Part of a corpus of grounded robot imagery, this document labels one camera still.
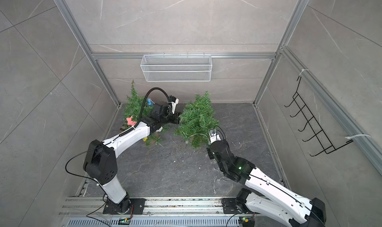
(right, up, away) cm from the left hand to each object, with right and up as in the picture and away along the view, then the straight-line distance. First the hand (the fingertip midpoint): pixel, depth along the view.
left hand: (185, 112), depth 86 cm
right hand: (+16, -15, -11) cm, 24 cm away
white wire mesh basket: (-7, +31, +14) cm, 35 cm away
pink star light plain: (-27, -5, -12) cm, 30 cm away
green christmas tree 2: (+7, -4, -8) cm, 12 cm away
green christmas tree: (-27, +2, -8) cm, 29 cm away
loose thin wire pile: (+21, -40, -4) cm, 45 cm away
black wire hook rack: (+60, -15, -26) cm, 67 cm away
